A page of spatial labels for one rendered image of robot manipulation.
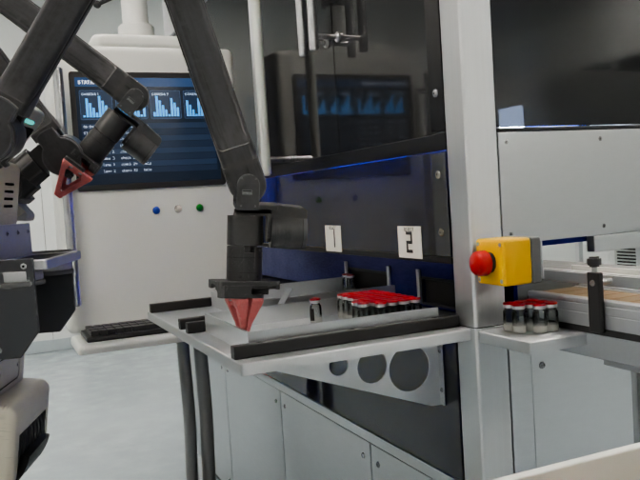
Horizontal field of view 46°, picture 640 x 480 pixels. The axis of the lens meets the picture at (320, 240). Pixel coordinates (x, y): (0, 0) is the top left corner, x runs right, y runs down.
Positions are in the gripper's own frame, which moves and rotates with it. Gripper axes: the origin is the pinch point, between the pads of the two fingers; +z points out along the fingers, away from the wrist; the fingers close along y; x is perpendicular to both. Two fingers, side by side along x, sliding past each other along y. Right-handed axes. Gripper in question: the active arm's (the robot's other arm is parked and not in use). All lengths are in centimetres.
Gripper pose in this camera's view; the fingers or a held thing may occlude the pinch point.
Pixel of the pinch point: (243, 336)
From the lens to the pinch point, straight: 122.1
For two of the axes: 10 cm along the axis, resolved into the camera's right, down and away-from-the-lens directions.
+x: -4.0, -0.3, 9.2
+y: 9.2, 0.1, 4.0
